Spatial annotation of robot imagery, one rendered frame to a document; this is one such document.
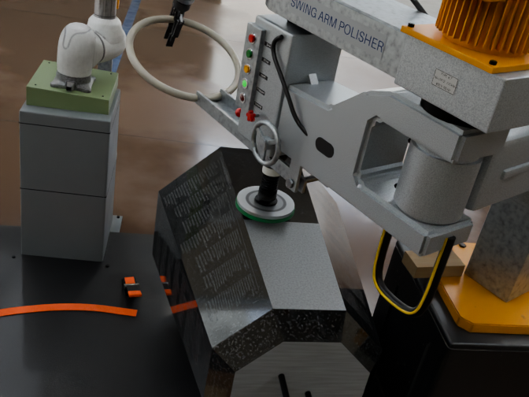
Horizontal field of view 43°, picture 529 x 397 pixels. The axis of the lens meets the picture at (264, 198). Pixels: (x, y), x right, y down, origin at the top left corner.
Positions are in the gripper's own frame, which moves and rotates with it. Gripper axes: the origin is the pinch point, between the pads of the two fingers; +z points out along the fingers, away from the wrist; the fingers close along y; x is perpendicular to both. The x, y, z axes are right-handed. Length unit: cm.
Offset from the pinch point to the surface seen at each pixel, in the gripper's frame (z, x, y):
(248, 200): -6, 12, 92
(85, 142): 52, -29, 18
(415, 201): -71, 22, 141
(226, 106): -11, 11, 50
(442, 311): -16, 68, 146
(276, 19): -66, 4, 67
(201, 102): -11, 1, 50
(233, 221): 3, 8, 96
